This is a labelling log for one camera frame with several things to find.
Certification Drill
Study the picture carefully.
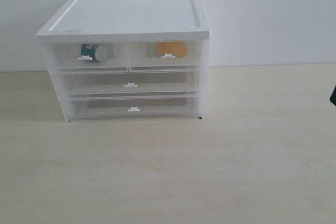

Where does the yellow cheese wedge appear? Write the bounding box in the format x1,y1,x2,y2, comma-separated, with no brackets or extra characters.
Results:
155,41,188,57

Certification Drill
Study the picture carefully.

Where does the white blue pill bottle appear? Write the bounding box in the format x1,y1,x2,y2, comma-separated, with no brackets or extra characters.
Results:
77,44,108,62

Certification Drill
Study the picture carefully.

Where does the white plastic drawer cabinet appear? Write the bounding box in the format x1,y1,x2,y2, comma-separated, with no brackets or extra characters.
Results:
36,0,211,122

